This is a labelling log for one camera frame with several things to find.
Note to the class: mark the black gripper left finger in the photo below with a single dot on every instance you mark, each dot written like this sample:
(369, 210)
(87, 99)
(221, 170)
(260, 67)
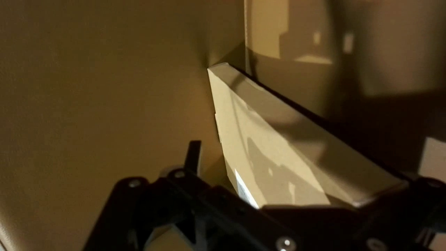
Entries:
(186, 213)

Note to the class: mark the small brown cardboard box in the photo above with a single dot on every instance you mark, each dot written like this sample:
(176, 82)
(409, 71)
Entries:
(279, 157)

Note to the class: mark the white cardboard box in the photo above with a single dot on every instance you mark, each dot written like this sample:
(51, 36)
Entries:
(434, 157)

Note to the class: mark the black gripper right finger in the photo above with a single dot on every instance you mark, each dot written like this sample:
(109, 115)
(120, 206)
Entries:
(381, 227)

